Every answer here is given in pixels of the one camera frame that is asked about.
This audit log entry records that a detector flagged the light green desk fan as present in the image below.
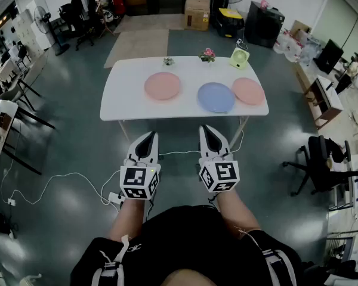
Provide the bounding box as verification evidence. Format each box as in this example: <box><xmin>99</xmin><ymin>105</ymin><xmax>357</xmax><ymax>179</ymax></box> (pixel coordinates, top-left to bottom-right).
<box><xmin>229</xmin><ymin>47</ymin><xmax>251</xmax><ymax>70</ymax></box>

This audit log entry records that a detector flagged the black cabinet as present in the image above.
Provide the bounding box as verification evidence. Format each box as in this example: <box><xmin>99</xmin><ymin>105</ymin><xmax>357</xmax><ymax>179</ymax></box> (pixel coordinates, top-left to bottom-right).
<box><xmin>245</xmin><ymin>1</ymin><xmax>286</xmax><ymax>49</ymax></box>

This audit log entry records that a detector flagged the red bag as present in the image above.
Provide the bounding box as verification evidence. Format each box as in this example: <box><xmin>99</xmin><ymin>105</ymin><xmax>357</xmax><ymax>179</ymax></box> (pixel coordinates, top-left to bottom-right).
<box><xmin>112</xmin><ymin>0</ymin><xmax>127</xmax><ymax>16</ymax></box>

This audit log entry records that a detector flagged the person's left forearm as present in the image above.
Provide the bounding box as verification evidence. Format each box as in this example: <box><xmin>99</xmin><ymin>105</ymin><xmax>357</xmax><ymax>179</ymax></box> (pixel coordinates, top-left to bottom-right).
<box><xmin>108</xmin><ymin>197</ymin><xmax>146</xmax><ymax>241</ymax></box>

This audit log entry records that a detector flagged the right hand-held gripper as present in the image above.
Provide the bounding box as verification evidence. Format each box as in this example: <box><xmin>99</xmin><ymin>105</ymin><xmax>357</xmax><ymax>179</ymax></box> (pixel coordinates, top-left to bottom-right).
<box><xmin>197</xmin><ymin>125</ymin><xmax>240</xmax><ymax>194</ymax></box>

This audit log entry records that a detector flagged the beige floor mat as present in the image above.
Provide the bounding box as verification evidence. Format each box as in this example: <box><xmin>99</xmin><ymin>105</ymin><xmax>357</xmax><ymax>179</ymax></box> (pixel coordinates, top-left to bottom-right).
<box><xmin>113</xmin><ymin>13</ymin><xmax>186</xmax><ymax>35</ymax></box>
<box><xmin>103</xmin><ymin>28</ymin><xmax>170</xmax><ymax>69</ymax></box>

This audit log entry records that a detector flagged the person's right forearm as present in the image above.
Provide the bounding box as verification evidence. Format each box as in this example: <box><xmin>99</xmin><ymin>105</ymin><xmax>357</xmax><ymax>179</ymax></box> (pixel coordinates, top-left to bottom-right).
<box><xmin>215</xmin><ymin>188</ymin><xmax>262</xmax><ymax>238</ymax></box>

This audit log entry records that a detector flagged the thin white gripper cable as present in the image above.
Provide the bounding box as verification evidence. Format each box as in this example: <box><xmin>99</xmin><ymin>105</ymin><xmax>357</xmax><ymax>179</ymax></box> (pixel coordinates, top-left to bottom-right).
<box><xmin>158</xmin><ymin>129</ymin><xmax>245</xmax><ymax>158</ymax></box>

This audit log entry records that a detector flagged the brown cardboard box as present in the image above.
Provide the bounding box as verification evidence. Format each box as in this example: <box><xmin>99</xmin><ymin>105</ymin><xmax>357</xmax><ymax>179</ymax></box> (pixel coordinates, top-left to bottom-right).
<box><xmin>184</xmin><ymin>0</ymin><xmax>211</xmax><ymax>32</ymax></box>

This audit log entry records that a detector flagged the pile of plastic bags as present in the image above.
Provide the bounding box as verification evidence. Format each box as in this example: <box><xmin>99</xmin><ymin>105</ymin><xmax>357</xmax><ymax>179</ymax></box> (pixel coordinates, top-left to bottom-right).
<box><xmin>273</xmin><ymin>29</ymin><xmax>319</xmax><ymax>64</ymax></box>

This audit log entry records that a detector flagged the white desk with black legs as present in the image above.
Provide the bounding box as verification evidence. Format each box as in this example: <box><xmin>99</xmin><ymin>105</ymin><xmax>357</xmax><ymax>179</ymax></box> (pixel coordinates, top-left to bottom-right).
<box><xmin>0</xmin><ymin>99</ymin><xmax>42</xmax><ymax>176</ymax></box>

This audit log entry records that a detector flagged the grey chair with black legs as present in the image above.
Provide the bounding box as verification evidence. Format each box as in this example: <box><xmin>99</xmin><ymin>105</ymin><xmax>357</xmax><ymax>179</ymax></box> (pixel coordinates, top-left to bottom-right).
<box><xmin>0</xmin><ymin>78</ymin><xmax>56</xmax><ymax>130</ymax></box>

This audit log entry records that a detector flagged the blue plate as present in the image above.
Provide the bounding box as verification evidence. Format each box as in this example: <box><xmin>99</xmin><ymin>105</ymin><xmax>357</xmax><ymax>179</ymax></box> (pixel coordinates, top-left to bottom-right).
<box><xmin>197</xmin><ymin>82</ymin><xmax>236</xmax><ymax>114</ymax></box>

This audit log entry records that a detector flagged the white floor power strip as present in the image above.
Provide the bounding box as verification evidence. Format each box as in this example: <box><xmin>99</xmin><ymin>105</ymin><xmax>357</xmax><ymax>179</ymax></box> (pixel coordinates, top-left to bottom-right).
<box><xmin>107</xmin><ymin>191</ymin><xmax>126</xmax><ymax>205</ymax></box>

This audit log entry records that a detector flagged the white table leg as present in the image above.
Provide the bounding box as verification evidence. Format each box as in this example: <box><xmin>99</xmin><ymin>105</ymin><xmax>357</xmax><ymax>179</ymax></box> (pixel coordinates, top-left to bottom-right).
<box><xmin>118</xmin><ymin>120</ymin><xmax>131</xmax><ymax>143</ymax></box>
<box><xmin>228</xmin><ymin>115</ymin><xmax>250</xmax><ymax>149</ymax></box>

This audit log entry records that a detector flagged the black office chair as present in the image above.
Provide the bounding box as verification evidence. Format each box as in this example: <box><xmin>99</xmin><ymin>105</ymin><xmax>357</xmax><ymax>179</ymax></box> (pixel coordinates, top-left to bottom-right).
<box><xmin>282</xmin><ymin>135</ymin><xmax>358</xmax><ymax>197</ymax></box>

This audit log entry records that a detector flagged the yellow and black crate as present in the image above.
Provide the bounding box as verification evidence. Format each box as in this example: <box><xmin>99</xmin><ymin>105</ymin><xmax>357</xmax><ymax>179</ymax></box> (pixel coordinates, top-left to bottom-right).
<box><xmin>217</xmin><ymin>8</ymin><xmax>245</xmax><ymax>39</ymax></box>

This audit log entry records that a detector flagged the wooden side table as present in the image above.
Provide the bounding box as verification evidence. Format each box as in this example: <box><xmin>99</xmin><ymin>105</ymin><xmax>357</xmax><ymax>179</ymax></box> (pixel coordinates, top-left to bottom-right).
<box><xmin>304</xmin><ymin>75</ymin><xmax>344</xmax><ymax>130</ymax></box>

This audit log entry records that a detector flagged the grey shoulder strap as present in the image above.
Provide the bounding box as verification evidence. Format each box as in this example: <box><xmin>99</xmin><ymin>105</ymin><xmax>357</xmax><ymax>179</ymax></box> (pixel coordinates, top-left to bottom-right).
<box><xmin>261</xmin><ymin>248</ymin><xmax>298</xmax><ymax>286</ymax></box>
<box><xmin>91</xmin><ymin>234</ymin><xmax>129</xmax><ymax>286</ymax></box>

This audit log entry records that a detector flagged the pink plate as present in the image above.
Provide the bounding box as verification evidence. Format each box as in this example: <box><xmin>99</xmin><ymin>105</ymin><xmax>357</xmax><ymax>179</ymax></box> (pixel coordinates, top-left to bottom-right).
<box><xmin>231</xmin><ymin>77</ymin><xmax>266</xmax><ymax>106</ymax></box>
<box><xmin>144</xmin><ymin>71</ymin><xmax>181</xmax><ymax>101</ymax></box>

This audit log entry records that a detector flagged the long white floor cable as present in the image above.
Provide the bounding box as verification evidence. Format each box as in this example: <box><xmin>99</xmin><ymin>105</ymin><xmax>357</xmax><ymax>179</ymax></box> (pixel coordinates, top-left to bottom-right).
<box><xmin>0</xmin><ymin>120</ymin><xmax>122</xmax><ymax>207</ymax></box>

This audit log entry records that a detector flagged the person's black shirt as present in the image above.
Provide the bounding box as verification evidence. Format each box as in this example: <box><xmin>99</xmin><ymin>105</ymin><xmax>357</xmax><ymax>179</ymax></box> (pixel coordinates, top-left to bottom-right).
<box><xmin>70</xmin><ymin>204</ymin><xmax>304</xmax><ymax>286</ymax></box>

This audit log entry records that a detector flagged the clothes rack with coats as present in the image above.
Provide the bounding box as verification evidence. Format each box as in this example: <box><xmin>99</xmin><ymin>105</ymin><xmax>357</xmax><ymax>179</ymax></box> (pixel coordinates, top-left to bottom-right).
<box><xmin>70</xmin><ymin>0</ymin><xmax>113</xmax><ymax>52</ymax></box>

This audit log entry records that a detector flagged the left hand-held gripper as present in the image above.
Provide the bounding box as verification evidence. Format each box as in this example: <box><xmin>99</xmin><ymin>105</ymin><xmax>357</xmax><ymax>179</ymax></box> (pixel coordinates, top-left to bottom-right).
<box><xmin>119</xmin><ymin>131</ymin><xmax>162</xmax><ymax>201</ymax></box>

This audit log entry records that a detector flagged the pink potted flower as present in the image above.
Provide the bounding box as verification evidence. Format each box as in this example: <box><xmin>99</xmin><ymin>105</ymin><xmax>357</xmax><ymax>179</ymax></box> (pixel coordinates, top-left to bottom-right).
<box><xmin>198</xmin><ymin>48</ymin><xmax>217</xmax><ymax>63</ymax></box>

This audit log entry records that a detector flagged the black box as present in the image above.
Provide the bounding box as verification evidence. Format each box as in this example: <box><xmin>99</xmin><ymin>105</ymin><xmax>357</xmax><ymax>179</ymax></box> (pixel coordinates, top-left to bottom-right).
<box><xmin>314</xmin><ymin>39</ymin><xmax>344</xmax><ymax>74</ymax></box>

